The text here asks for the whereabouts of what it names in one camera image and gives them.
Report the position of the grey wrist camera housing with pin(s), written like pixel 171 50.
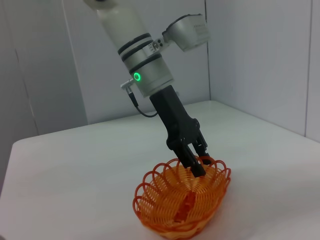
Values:
pixel 190 32

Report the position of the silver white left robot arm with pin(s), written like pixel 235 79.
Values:
pixel 140 50

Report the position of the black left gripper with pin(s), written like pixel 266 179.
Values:
pixel 172 117

